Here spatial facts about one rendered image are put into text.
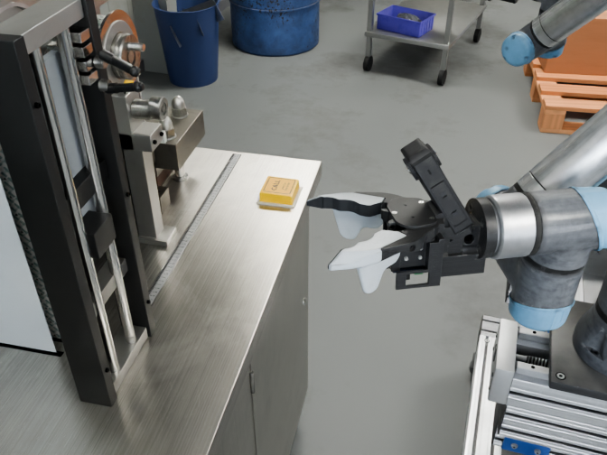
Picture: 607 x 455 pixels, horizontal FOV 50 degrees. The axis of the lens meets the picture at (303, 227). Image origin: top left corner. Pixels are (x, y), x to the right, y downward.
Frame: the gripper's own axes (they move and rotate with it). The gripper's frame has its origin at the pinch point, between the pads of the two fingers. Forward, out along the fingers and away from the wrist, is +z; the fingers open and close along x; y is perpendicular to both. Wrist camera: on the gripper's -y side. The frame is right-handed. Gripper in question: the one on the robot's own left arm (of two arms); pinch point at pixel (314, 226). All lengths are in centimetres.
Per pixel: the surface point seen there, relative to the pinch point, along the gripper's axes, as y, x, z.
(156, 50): 60, 357, 44
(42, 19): -21.8, 9.6, 26.6
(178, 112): 9, 72, 18
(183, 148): 15, 65, 17
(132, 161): 9, 47, 25
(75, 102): -11.3, 14.7, 26.0
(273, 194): 24, 58, 0
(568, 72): 69, 284, -192
